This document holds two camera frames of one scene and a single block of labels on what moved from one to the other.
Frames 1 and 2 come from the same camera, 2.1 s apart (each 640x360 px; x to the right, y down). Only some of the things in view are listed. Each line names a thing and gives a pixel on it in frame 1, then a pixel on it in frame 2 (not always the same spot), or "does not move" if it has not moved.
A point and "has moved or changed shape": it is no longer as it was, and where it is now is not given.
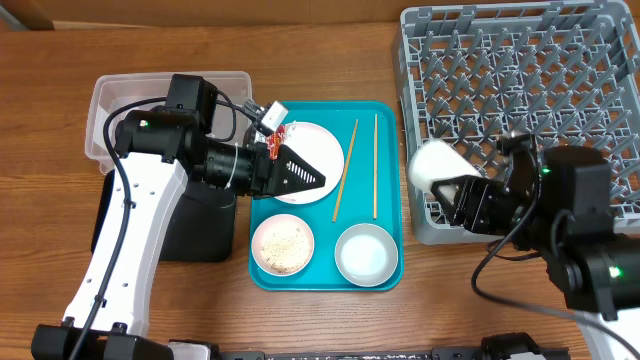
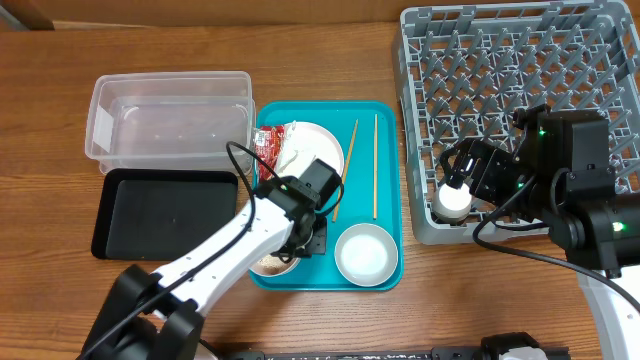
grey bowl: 366,254 does not move
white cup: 434,160 has moved or changed shape
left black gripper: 261,184 to 318,242
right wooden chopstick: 375,166 does not move
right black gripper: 474,196 to 491,160
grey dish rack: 566,72 does not move
